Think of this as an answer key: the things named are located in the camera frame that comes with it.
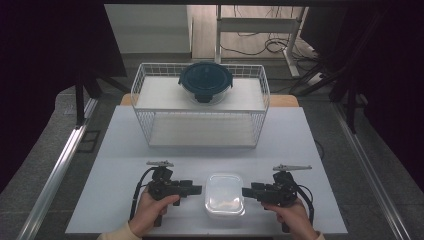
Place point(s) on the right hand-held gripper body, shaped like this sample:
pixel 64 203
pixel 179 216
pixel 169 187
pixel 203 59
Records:
pixel 281 190

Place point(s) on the black metal stand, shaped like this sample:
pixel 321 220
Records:
pixel 80 100
pixel 350 100

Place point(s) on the person's left hand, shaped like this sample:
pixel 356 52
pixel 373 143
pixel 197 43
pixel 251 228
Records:
pixel 148 213

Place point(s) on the white power strip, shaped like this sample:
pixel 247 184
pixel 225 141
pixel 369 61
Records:
pixel 315 78

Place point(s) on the dark curtain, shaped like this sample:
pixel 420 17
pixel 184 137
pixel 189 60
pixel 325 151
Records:
pixel 40 66
pixel 393 66

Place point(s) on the white metal desk frame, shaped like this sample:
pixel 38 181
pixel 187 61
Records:
pixel 256 25

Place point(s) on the round container with dark blue lid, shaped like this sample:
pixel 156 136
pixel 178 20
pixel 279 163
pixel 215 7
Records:
pixel 205 81

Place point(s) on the aluminium rail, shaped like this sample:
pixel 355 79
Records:
pixel 53 176
pixel 373 173

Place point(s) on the person's right hand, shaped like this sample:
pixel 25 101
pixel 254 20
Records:
pixel 295 218

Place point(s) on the white rectangular plastic container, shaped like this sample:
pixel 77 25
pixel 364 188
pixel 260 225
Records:
pixel 224 195

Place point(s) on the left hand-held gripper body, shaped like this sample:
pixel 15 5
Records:
pixel 163 185

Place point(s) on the black square floor frame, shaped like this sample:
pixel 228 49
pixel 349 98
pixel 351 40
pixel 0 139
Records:
pixel 89 141

